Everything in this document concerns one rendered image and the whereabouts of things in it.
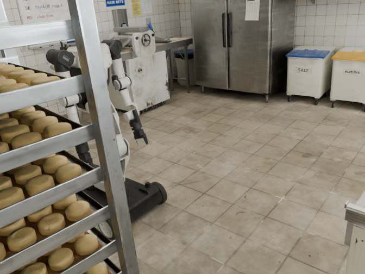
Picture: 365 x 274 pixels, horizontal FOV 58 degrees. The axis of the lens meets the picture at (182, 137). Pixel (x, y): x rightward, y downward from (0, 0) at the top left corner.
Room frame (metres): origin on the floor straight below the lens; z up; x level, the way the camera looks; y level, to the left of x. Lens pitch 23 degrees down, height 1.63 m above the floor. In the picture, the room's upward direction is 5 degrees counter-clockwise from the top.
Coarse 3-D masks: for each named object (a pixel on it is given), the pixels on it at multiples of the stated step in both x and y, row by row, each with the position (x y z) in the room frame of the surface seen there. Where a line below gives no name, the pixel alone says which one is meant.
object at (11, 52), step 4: (0, 0) 0.89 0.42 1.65; (0, 4) 0.89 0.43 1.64; (0, 8) 0.89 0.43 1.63; (0, 12) 0.89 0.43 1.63; (4, 12) 0.90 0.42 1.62; (0, 16) 0.89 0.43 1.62; (4, 16) 0.89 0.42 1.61; (0, 20) 0.89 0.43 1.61; (12, 48) 0.89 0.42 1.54; (4, 52) 0.88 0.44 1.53; (8, 52) 0.88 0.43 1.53; (12, 52) 0.89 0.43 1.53; (4, 56) 0.88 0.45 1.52; (8, 56) 0.88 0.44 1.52
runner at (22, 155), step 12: (72, 132) 0.54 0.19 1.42; (84, 132) 0.55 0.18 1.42; (36, 144) 0.50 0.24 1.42; (48, 144) 0.51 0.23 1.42; (60, 144) 0.52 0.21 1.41; (72, 144) 0.53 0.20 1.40; (0, 156) 0.46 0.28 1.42; (12, 156) 0.47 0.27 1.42; (24, 156) 0.48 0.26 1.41; (36, 156) 0.49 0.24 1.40; (0, 168) 0.46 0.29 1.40; (12, 168) 0.47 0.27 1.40
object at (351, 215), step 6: (348, 204) 0.96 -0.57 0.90; (354, 204) 0.95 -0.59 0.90; (348, 210) 0.94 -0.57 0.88; (354, 210) 0.93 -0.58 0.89; (360, 210) 0.92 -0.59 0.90; (348, 216) 0.94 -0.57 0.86; (354, 216) 0.93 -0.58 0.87; (360, 216) 0.92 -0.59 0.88; (354, 222) 0.93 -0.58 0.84; (360, 222) 0.91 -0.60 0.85
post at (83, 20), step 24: (72, 0) 0.55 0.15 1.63; (72, 24) 0.56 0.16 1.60; (96, 24) 0.56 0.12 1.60; (96, 48) 0.55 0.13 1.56; (96, 72) 0.55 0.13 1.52; (96, 96) 0.54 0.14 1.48; (96, 120) 0.55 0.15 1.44; (96, 144) 0.56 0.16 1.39; (120, 168) 0.56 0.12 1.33; (120, 192) 0.55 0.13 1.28; (120, 216) 0.54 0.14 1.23; (120, 240) 0.54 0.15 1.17; (120, 264) 0.56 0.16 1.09
